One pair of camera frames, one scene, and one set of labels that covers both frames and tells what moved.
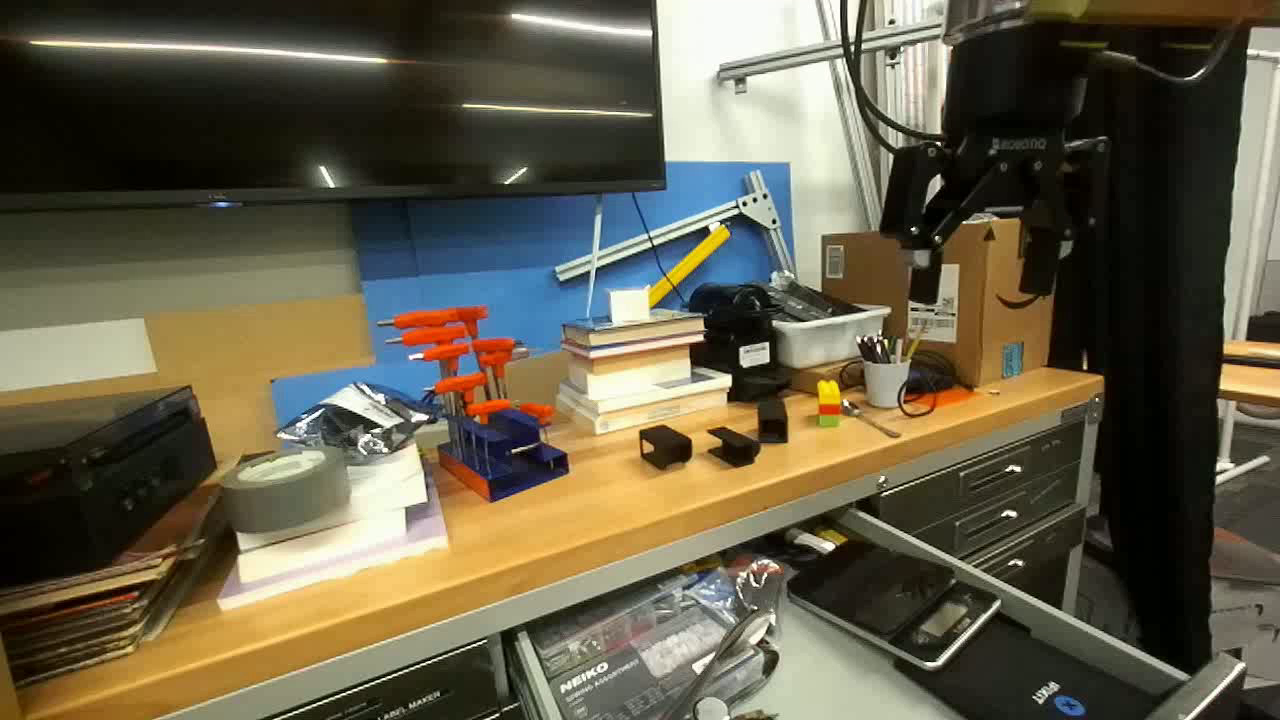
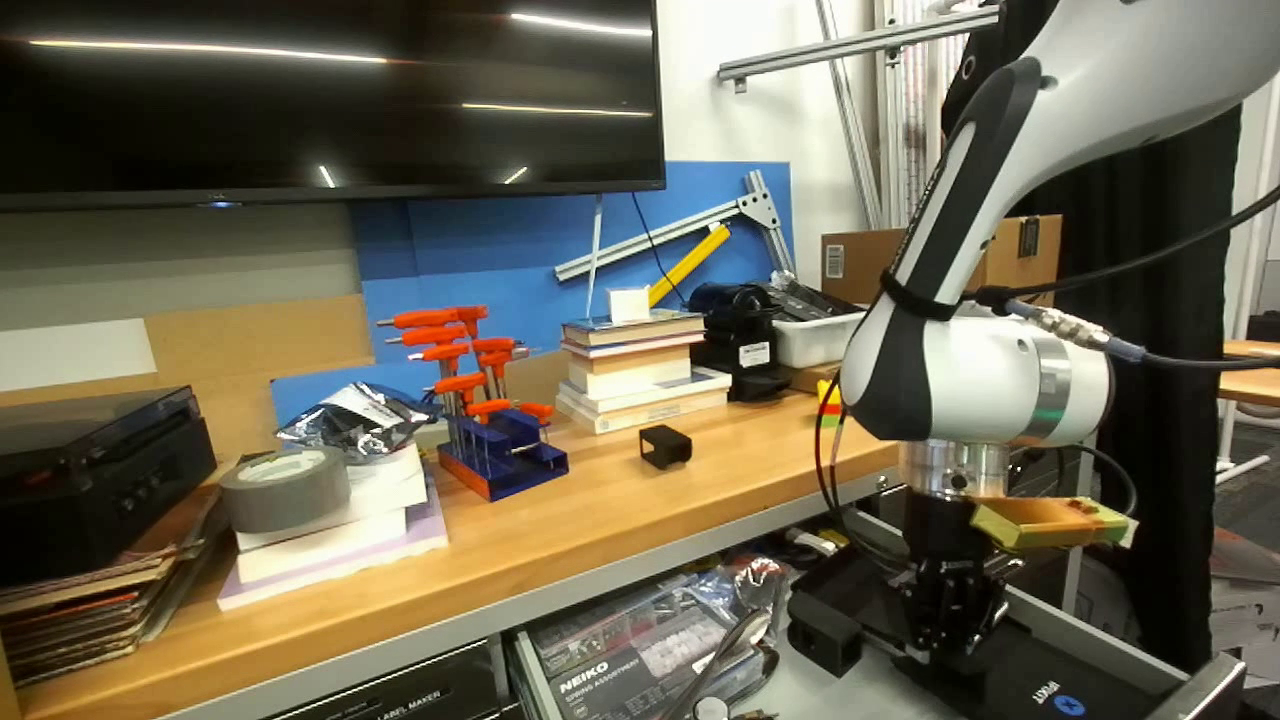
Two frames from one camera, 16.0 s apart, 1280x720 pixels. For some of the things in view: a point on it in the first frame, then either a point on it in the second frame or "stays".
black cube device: x=733 y=444 to x=833 y=611
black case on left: x=90 y=478 stays
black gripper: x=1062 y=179 to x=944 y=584
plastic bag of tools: x=355 y=416 stays
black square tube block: x=671 y=444 stays
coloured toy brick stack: x=828 y=403 stays
